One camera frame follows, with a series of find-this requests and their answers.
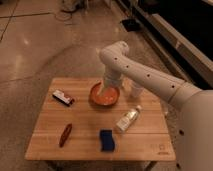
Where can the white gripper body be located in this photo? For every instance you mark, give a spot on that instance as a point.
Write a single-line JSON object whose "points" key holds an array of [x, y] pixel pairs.
{"points": [[111, 83]]}

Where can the red brown sausage toy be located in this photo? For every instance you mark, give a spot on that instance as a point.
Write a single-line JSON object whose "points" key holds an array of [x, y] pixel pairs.
{"points": [[65, 135]]}

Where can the translucent plastic cup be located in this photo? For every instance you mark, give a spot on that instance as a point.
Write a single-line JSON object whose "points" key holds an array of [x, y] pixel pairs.
{"points": [[136, 90]]}

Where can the orange bowl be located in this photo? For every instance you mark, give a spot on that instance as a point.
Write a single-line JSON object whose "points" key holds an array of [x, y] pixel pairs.
{"points": [[104, 96]]}

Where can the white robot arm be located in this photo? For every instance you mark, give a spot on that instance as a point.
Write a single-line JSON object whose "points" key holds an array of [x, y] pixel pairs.
{"points": [[195, 105]]}

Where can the wooden table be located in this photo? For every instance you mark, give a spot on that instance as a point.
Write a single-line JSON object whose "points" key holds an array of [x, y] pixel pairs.
{"points": [[147, 139]]}

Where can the blue sponge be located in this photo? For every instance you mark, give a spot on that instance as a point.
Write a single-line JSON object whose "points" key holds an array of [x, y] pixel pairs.
{"points": [[107, 141]]}

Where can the clear plastic bottle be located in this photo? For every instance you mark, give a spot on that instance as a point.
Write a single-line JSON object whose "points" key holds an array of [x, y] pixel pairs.
{"points": [[128, 119]]}

